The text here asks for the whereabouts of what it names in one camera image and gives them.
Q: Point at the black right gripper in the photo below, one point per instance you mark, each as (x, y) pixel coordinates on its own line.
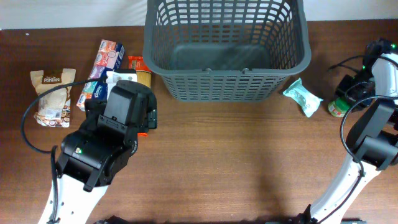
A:
(342, 87)

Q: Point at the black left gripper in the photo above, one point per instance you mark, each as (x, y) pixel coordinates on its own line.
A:
(95, 109)

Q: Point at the green lid jar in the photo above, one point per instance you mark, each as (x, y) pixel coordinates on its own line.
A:
(338, 107)

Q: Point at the mint green wipes packet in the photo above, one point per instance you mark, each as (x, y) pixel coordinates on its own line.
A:
(307, 100)

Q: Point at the Kleenex tissue multipack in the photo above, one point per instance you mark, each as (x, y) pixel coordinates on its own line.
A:
(109, 57)

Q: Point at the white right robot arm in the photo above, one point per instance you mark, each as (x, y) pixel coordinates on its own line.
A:
(371, 96)

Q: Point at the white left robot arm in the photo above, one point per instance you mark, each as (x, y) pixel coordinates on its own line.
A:
(92, 155)

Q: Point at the spaghetti packet orange ends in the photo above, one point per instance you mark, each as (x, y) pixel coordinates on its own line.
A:
(140, 68)

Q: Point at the beige Panisse snack bag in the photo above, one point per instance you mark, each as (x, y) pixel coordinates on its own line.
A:
(53, 108)

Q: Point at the grey plastic basket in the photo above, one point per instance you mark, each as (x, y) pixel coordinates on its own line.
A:
(219, 50)

